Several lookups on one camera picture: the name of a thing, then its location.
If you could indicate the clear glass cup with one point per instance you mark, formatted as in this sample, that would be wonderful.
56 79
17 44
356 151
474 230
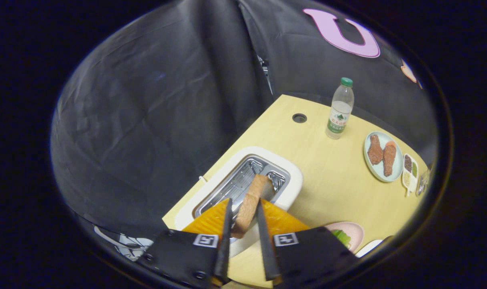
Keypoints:
423 182

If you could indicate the clear plastic water bottle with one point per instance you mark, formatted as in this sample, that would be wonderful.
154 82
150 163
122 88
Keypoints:
339 112

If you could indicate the white toaster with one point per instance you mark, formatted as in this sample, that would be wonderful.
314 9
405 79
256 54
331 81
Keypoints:
291 180

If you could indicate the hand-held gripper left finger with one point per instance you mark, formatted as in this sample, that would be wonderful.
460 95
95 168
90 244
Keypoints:
224 245

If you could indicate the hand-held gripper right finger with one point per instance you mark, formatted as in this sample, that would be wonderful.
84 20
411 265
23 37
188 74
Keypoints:
265 245

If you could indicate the white divided bean dish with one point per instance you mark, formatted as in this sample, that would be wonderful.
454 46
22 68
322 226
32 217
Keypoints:
408 174

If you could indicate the white rounded plate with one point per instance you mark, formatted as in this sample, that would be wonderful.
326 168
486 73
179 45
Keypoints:
367 249

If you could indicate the pink round plate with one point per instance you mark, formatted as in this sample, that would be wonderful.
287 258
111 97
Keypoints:
355 233

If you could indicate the toasted bread slice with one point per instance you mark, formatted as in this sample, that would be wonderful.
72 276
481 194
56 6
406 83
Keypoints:
249 204

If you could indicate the green lettuce leaf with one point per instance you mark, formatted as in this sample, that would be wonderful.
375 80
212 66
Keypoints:
341 239

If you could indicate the pale green oval plate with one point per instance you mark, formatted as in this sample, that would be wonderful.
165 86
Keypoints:
382 172

